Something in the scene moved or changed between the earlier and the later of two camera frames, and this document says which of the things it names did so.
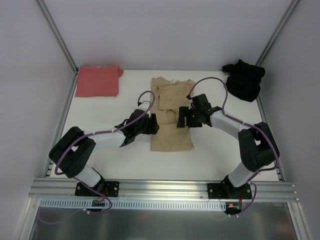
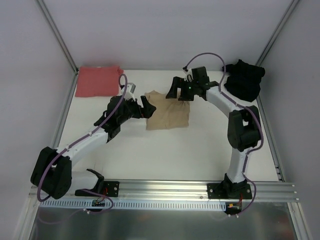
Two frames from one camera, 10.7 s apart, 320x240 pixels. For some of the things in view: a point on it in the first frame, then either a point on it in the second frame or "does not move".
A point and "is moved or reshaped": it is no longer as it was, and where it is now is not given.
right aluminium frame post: (277, 32) does not move
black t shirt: (244, 81) does not move
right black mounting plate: (229, 191) does not move
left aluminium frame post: (42, 6) does not move
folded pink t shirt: (94, 81) does not move
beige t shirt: (166, 97) is moved or reshaped
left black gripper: (152, 124) → (139, 109)
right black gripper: (182, 116) → (182, 87)
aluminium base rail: (50, 188) does not move
